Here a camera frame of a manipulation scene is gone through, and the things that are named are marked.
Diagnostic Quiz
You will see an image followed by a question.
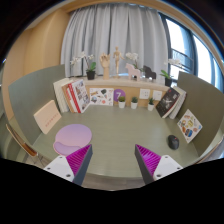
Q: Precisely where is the grey desk partition panel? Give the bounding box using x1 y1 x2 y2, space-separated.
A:
8 65 65 144

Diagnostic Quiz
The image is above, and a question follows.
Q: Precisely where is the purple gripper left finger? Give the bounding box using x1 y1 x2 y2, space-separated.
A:
43 143 94 187

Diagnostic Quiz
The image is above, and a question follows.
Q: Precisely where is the white book behind black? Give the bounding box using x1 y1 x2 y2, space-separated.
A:
169 86 187 119

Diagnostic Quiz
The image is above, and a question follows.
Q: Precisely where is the small potted plant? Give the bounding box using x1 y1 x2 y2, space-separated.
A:
118 96 126 109
148 97 154 111
131 97 138 109

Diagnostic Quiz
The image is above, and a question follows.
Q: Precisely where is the black computer mouse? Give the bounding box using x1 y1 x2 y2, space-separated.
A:
168 135 179 150

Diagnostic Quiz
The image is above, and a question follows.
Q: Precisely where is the small potted plant middle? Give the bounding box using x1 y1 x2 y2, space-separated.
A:
131 97 138 109

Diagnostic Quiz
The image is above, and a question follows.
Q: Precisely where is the purple round number sign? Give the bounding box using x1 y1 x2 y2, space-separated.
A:
114 89 126 102

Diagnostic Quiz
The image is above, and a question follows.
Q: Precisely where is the grey curtain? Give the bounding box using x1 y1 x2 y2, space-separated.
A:
61 3 168 77

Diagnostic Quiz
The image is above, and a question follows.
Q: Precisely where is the white horse figurine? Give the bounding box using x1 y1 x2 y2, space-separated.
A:
125 63 140 80

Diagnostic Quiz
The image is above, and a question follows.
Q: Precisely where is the colourful picture book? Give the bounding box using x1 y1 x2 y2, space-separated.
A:
177 109 203 143

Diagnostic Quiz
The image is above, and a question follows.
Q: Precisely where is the white orchid pot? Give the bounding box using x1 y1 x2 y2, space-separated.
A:
70 51 96 80
160 58 181 87

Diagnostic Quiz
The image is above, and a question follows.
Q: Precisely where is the purple round mouse pad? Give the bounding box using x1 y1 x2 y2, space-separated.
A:
53 124 92 156

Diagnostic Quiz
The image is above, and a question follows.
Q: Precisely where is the small potted plant left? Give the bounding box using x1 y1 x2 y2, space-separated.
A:
118 96 126 109

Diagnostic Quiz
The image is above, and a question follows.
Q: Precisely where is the white wall socket plate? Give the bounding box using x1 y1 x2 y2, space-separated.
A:
139 89 150 99

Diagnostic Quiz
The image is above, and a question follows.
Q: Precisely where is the white sticker card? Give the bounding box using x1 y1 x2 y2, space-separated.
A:
90 88 114 106

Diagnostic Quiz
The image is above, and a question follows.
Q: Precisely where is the black red book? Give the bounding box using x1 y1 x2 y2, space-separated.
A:
156 88 180 118

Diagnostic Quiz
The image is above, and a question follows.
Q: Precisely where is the wooden hand model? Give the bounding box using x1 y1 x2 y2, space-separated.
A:
100 53 110 80

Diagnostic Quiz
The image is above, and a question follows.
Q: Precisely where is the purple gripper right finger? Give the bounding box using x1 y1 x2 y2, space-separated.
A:
134 143 184 185

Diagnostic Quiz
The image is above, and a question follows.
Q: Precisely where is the white book row left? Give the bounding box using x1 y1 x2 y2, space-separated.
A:
53 78 72 113

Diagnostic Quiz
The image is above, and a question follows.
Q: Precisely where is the small potted plant right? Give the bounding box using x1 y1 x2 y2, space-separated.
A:
148 97 154 111

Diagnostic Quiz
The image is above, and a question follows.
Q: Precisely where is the black horse figurine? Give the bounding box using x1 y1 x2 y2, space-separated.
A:
143 66 156 79

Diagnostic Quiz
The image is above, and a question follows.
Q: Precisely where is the white orchid middle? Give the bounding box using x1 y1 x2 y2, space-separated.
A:
125 52 144 72

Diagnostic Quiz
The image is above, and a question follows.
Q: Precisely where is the white orchid right pot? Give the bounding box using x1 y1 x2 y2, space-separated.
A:
160 58 181 87

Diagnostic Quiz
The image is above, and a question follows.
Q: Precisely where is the red white magazine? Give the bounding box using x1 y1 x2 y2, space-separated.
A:
68 80 90 113

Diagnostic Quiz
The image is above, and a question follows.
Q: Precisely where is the white orchid left pot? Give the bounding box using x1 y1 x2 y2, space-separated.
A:
70 51 96 80

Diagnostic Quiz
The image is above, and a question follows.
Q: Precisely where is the beige book leaning left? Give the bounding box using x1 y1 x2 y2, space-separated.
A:
34 100 61 134

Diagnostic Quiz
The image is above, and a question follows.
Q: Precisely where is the wooden mannequin figure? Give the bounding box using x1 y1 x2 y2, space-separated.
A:
113 47 124 77

